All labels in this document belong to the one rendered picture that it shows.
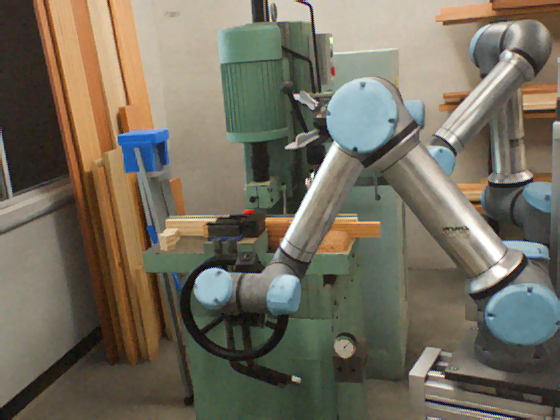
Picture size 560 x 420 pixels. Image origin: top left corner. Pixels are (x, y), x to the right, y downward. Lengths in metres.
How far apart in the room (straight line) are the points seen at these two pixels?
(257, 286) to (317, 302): 0.59
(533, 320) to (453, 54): 3.04
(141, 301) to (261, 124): 1.62
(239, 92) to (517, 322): 1.01
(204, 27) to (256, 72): 2.53
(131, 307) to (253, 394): 1.44
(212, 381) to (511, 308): 1.10
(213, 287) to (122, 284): 2.00
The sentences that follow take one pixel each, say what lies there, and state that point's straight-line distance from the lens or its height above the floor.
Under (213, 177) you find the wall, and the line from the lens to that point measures 4.39.
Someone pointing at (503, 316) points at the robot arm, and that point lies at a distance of 1.13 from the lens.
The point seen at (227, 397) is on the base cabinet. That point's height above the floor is 0.45.
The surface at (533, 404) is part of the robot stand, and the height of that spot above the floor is 0.76.
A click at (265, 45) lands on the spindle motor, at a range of 1.80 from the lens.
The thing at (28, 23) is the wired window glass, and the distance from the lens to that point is 3.37.
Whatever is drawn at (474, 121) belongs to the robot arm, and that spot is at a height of 1.24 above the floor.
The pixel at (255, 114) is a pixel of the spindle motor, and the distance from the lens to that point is 1.80.
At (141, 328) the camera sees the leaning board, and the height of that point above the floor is 0.17.
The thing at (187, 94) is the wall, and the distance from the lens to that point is 4.37.
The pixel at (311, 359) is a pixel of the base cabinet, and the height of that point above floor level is 0.59.
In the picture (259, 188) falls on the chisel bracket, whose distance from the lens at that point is 1.86.
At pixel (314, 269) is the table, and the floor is 0.86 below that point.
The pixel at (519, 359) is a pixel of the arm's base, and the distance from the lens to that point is 1.32.
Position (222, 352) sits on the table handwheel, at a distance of 1.72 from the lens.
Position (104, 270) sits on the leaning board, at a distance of 3.25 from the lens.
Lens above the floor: 1.43
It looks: 14 degrees down
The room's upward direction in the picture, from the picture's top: 4 degrees counter-clockwise
